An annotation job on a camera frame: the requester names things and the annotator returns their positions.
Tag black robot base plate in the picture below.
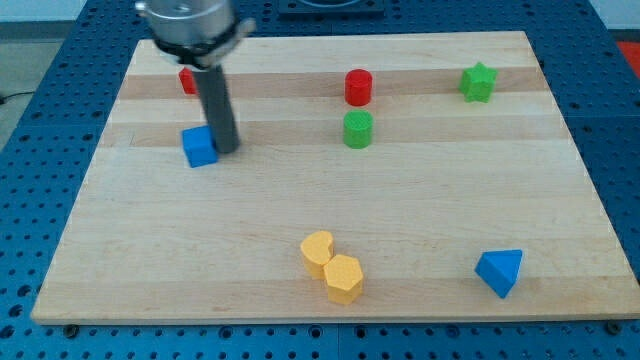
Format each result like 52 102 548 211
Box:
276 0 385 15

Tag green cylinder block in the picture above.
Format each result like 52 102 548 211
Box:
343 110 374 149

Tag black cable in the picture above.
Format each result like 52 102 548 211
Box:
0 90 35 105

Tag blue triangle block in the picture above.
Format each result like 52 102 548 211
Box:
475 249 523 299

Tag blue cube block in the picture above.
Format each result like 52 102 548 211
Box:
181 125 218 168

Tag wooden board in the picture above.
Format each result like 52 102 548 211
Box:
31 31 639 325

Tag yellow heart block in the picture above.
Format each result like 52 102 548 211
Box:
300 230 334 279

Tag yellow hexagon block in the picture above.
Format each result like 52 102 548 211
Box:
323 254 364 305

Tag red star block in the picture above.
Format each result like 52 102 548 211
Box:
178 67 198 95

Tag red cylinder block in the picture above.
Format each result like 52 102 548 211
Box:
344 69 373 106

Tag green star block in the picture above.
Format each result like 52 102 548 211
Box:
458 62 499 103

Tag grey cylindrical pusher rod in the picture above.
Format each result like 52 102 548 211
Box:
194 65 240 154

